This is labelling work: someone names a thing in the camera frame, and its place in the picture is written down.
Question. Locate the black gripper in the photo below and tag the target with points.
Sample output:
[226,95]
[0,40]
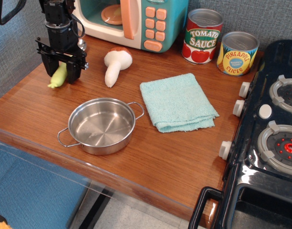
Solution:
[61,45]

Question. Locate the yellow-green plush spoon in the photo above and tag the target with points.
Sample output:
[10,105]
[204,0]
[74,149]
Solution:
[58,78]

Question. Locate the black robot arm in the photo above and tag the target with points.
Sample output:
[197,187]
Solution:
[58,11]

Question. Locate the light blue folded cloth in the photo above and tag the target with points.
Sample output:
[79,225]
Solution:
[178,103]

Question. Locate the white plush mushroom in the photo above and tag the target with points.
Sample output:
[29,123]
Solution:
[116,60]

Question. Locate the stainless steel pot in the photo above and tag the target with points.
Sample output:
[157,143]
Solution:
[101,126]

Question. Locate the teal toy microwave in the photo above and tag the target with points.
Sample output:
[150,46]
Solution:
[150,25]

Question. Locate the tomato sauce can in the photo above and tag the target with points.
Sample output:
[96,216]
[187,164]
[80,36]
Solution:
[203,30]

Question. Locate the orange plush toy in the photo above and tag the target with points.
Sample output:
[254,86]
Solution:
[4,225]

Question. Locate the pineapple slices can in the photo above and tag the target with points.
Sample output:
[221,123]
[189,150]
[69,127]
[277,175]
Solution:
[237,53]

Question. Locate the black toy stove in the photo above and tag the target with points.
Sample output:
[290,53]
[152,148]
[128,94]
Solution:
[257,190]

